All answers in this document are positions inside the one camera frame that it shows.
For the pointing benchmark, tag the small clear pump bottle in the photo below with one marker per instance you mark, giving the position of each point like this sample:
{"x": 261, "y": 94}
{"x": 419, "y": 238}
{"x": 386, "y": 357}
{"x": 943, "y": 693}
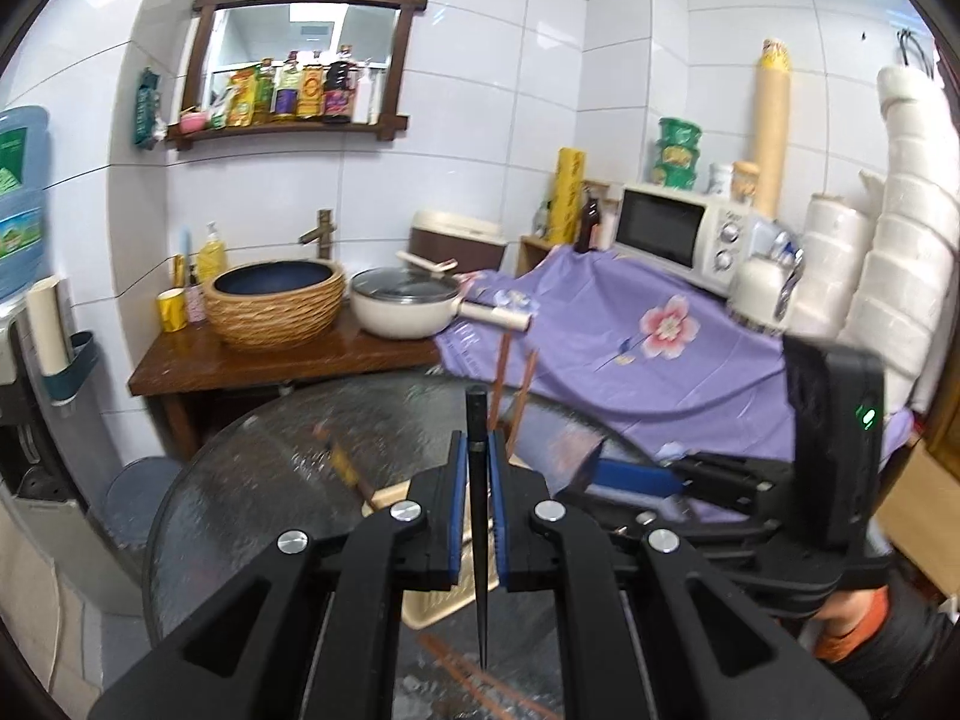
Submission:
{"x": 541, "y": 221}

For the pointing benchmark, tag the dark brown glass bottle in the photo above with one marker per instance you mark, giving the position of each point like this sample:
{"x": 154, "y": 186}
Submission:
{"x": 587, "y": 229}

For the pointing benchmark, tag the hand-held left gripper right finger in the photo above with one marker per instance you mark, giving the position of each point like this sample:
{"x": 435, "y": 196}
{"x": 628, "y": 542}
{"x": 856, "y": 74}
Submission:
{"x": 499, "y": 517}

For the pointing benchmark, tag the wooden framed mirror shelf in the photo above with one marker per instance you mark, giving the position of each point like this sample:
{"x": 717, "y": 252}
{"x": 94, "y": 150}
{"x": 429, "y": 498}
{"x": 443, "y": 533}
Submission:
{"x": 405, "y": 60}

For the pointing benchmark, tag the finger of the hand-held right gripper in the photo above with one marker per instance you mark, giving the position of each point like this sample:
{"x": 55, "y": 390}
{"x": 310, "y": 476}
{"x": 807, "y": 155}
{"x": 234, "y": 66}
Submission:
{"x": 712, "y": 519}
{"x": 637, "y": 480}

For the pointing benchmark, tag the water dispenser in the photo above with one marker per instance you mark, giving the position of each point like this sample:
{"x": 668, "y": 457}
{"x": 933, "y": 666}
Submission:
{"x": 30, "y": 450}

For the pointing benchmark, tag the yellow label bottle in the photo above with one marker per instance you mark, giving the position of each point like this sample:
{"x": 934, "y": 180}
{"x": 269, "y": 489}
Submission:
{"x": 310, "y": 90}

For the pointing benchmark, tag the purple label oil bottle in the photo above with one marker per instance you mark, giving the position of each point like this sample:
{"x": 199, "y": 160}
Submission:
{"x": 286, "y": 94}

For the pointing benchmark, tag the yellow seasoning packet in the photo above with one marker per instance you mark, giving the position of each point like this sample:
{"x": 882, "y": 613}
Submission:
{"x": 241, "y": 99}

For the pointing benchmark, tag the pink bowl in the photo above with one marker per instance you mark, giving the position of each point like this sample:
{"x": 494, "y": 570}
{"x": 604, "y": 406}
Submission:
{"x": 194, "y": 121}

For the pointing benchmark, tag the dark soy sauce bottle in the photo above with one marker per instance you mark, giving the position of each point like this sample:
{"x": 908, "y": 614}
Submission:
{"x": 337, "y": 90}

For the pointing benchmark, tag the teal wall holder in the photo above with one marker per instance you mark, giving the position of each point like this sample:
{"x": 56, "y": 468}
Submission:
{"x": 75, "y": 375}

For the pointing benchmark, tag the reddish brown chopstick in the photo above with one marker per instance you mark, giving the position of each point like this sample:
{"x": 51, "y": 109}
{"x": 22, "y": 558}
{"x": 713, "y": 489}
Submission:
{"x": 450, "y": 664}
{"x": 525, "y": 701}

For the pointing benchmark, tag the cream saucepan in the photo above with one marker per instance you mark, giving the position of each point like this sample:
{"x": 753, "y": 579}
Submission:
{"x": 397, "y": 319}

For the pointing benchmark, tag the black chopstick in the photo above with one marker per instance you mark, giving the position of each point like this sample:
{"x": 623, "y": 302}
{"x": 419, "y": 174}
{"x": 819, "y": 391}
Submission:
{"x": 478, "y": 540}

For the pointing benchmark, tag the purple floral cloth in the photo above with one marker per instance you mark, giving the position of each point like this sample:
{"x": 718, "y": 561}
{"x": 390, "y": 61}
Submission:
{"x": 585, "y": 360}

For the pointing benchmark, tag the brown ribbed wash basin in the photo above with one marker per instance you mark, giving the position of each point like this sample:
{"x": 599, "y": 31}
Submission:
{"x": 270, "y": 315}

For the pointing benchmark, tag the green wipes packet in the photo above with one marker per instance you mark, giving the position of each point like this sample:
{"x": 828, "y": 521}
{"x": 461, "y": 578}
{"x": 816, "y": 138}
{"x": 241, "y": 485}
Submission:
{"x": 148, "y": 109}

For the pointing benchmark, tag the yellow soap pump bottle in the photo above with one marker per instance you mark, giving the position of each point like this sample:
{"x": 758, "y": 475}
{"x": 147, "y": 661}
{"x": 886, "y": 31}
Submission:
{"x": 211, "y": 259}

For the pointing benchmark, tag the white rice paddle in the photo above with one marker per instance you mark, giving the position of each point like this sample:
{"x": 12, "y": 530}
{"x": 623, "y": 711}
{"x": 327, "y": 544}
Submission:
{"x": 424, "y": 262}

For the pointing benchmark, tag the bamboo style brass faucet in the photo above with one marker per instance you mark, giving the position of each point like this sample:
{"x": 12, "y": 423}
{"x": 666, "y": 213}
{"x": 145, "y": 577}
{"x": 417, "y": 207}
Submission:
{"x": 324, "y": 236}

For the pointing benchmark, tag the blue water jug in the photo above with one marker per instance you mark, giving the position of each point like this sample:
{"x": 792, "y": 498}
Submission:
{"x": 22, "y": 202}

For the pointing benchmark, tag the green bottle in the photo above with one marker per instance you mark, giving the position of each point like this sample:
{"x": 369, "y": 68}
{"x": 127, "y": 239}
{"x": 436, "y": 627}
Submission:
{"x": 264, "y": 94}

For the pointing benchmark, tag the white microwave oven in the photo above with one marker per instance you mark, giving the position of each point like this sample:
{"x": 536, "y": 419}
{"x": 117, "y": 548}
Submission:
{"x": 660, "y": 229}

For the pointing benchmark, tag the person's right forearm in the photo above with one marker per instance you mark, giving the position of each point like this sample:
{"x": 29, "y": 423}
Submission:
{"x": 900, "y": 671}

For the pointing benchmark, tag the brown wooden chopstick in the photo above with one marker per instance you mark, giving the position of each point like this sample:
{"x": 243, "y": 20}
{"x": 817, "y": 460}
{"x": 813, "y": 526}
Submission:
{"x": 523, "y": 405}
{"x": 500, "y": 382}

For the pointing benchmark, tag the brown cardboard box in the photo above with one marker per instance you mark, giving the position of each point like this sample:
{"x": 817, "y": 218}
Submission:
{"x": 930, "y": 525}

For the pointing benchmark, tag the green instant noodle cup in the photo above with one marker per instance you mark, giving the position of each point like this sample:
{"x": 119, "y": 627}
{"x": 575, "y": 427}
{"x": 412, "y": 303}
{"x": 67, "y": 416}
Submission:
{"x": 676, "y": 166}
{"x": 681, "y": 131}

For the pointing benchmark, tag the yellow lidded jar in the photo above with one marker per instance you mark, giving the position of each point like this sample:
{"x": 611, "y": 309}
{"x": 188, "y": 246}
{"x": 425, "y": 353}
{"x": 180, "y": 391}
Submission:
{"x": 743, "y": 181}

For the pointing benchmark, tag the person's right hand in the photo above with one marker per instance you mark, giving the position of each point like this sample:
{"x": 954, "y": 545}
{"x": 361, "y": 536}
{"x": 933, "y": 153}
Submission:
{"x": 851, "y": 630}

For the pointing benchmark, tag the grey trash bin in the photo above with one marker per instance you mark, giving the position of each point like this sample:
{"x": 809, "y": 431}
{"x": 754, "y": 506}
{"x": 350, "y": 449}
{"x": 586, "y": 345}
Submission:
{"x": 139, "y": 499}

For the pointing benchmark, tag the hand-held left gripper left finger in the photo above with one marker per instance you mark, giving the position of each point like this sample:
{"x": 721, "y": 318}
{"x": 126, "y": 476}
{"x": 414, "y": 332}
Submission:
{"x": 454, "y": 510}

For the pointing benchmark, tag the white kettle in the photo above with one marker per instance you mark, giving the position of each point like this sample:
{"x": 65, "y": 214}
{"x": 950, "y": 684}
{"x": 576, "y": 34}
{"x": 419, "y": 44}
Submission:
{"x": 757, "y": 289}

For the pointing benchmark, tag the yellow cup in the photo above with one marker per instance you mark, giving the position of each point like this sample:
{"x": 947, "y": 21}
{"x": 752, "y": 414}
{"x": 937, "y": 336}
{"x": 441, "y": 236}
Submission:
{"x": 171, "y": 311}

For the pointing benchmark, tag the white jar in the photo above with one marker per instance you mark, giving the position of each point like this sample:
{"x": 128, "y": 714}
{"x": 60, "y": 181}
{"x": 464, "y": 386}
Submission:
{"x": 720, "y": 180}

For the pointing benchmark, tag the light blue toothbrush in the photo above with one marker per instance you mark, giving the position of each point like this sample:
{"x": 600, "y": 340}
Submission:
{"x": 187, "y": 244}

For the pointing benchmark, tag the tall toilet paper pack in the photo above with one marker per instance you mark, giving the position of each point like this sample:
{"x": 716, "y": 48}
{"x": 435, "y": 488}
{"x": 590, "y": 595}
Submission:
{"x": 915, "y": 225}

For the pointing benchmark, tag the glass pot lid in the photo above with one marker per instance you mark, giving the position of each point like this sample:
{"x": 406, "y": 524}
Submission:
{"x": 401, "y": 285}

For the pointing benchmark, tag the tall beige roll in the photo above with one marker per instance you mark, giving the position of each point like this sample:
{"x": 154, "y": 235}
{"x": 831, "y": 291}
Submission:
{"x": 772, "y": 135}

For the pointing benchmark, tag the yellow wrap roll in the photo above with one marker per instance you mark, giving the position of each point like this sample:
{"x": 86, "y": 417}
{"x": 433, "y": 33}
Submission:
{"x": 568, "y": 195}

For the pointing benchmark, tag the cream plastic utensil holder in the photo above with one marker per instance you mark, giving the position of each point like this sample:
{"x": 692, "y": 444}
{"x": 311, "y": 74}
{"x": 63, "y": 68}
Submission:
{"x": 442, "y": 607}

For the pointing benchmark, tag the dark wooden counter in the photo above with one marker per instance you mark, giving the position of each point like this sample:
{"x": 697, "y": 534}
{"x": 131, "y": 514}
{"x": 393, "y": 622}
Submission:
{"x": 172, "y": 367}

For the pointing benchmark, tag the small floral pump bottle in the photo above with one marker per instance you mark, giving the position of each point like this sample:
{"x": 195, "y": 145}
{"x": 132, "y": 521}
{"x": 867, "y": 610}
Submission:
{"x": 196, "y": 304}

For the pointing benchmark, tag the short toilet paper pack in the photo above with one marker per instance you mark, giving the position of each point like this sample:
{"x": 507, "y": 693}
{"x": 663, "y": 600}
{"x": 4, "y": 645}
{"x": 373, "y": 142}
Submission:
{"x": 832, "y": 262}

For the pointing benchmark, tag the white squeeze bottle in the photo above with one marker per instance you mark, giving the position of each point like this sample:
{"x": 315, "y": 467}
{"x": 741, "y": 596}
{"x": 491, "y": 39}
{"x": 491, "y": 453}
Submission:
{"x": 363, "y": 97}

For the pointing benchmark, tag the brown and cream rice cooker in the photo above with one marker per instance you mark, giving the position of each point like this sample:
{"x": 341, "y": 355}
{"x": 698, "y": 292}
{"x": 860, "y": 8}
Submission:
{"x": 457, "y": 236}

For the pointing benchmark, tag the black wall hook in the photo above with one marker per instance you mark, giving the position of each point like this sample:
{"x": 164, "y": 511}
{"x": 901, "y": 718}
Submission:
{"x": 916, "y": 52}

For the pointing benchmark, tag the small wooden box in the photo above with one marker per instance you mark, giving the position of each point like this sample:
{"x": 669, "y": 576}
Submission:
{"x": 534, "y": 255}

